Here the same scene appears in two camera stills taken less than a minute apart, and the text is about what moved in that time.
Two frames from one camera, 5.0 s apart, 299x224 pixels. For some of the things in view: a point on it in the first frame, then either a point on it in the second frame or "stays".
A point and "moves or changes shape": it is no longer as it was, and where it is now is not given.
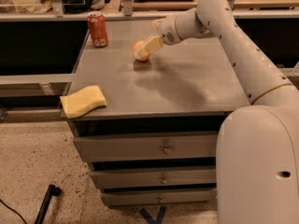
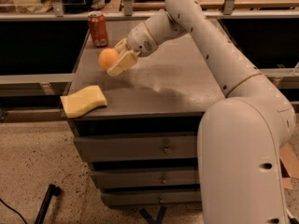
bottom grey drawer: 159,197 stays
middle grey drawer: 122,178 stays
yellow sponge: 76,105 stays
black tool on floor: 52,190 stays
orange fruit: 140,55 moves or changes shape
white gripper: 165,30 → 139,40
